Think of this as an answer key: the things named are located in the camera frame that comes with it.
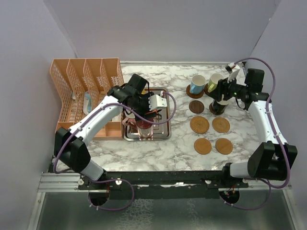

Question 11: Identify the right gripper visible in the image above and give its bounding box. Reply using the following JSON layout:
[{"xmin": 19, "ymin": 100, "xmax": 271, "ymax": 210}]
[{"xmin": 209, "ymin": 74, "xmax": 248, "ymax": 102}]

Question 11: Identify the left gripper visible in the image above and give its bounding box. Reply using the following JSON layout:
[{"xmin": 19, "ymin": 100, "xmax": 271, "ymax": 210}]
[{"xmin": 132, "ymin": 92, "xmax": 157, "ymax": 121}]

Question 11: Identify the pale yellow mug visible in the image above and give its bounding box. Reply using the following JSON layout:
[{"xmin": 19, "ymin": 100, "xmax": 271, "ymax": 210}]
[{"xmin": 208, "ymin": 73, "xmax": 224, "ymax": 93}]

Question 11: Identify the black mug white inside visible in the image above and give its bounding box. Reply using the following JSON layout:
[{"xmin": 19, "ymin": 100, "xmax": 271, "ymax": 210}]
[{"xmin": 209, "ymin": 100, "xmax": 230, "ymax": 115}]

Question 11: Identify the white mug pink handle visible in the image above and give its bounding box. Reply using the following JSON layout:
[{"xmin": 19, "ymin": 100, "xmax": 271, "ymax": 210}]
[{"xmin": 122, "ymin": 112, "xmax": 136, "ymax": 127}]

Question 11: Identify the dusty pink mug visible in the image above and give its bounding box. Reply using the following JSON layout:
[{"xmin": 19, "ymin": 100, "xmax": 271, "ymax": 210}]
[{"xmin": 136, "ymin": 120, "xmax": 153, "ymax": 138}]

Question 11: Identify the light blue mug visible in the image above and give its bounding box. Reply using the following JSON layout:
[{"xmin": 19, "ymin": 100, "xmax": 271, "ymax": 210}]
[{"xmin": 189, "ymin": 75, "xmax": 206, "ymax": 94}]

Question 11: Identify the woven rattan coaster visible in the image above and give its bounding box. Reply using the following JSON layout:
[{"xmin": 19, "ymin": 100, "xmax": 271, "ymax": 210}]
[
  {"xmin": 190, "ymin": 116, "xmax": 210, "ymax": 134},
  {"xmin": 212, "ymin": 117, "xmax": 230, "ymax": 133}
]

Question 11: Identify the brown ringed wooden coaster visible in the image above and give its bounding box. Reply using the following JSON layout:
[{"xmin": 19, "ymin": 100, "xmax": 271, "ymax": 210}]
[{"xmin": 186, "ymin": 85, "xmax": 204, "ymax": 99}]

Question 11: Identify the dark walnut coaster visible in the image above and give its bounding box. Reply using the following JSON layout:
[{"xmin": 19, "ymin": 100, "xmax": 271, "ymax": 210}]
[{"xmin": 189, "ymin": 100, "xmax": 204, "ymax": 114}]

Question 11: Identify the light wood grooved coaster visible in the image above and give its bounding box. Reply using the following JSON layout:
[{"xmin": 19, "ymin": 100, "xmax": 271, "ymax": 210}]
[{"xmin": 215, "ymin": 138, "xmax": 233, "ymax": 155}]

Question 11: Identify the light wood round coaster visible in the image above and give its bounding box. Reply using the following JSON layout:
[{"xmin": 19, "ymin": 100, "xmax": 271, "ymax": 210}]
[{"xmin": 194, "ymin": 138, "xmax": 212, "ymax": 155}]

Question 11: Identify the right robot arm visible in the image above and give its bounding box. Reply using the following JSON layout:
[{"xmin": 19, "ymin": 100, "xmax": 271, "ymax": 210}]
[{"xmin": 213, "ymin": 65, "xmax": 297, "ymax": 187}]

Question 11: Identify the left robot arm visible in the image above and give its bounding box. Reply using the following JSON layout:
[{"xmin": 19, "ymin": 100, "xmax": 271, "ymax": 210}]
[{"xmin": 54, "ymin": 74, "xmax": 165, "ymax": 189}]

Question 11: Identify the stainless steel tray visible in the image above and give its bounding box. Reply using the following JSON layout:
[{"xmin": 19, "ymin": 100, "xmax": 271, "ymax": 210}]
[{"xmin": 122, "ymin": 87, "xmax": 171, "ymax": 141}]

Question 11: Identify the blue white package in organizer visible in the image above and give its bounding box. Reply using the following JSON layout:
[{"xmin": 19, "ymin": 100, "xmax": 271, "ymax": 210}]
[{"xmin": 83, "ymin": 91, "xmax": 92, "ymax": 115}]

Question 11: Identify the peach plastic file organizer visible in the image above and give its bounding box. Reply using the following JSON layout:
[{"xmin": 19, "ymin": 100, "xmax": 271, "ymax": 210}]
[{"xmin": 50, "ymin": 58, "xmax": 124, "ymax": 129}]

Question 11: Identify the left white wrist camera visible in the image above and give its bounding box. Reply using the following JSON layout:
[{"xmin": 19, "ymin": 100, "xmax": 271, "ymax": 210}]
[{"xmin": 148, "ymin": 94, "xmax": 167, "ymax": 111}]

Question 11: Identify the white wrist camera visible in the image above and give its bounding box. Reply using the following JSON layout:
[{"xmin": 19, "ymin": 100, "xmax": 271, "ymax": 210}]
[
  {"xmin": 225, "ymin": 62, "xmax": 241, "ymax": 82},
  {"xmin": 148, "ymin": 94, "xmax": 167, "ymax": 111}
]

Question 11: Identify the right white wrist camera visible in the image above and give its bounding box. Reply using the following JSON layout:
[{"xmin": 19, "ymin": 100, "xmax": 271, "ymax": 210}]
[{"xmin": 225, "ymin": 62, "xmax": 241, "ymax": 82}]

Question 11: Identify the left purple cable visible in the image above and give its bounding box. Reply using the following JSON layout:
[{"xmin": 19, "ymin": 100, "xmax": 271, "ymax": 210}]
[{"xmin": 53, "ymin": 92, "xmax": 177, "ymax": 211}]

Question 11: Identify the black front mounting rail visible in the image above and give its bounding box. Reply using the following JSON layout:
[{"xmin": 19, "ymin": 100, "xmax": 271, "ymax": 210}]
[{"xmin": 78, "ymin": 171, "xmax": 248, "ymax": 200}]

